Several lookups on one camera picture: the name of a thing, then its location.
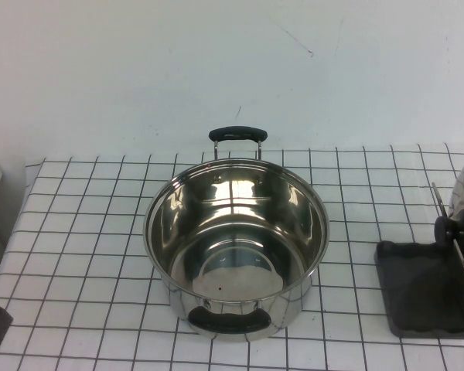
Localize stainless steel pot lid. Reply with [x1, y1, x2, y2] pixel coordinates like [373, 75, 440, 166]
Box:
[434, 151, 464, 270]

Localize dark grey lid rack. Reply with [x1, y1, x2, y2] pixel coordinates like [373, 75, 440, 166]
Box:
[374, 181, 464, 340]

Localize white grid tablecloth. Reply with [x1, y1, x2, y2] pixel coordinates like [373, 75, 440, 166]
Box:
[0, 141, 464, 371]

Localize beige box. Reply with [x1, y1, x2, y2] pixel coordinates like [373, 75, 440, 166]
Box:
[0, 160, 27, 301]

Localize stainless steel pot black handles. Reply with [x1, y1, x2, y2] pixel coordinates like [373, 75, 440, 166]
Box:
[142, 125, 330, 344]

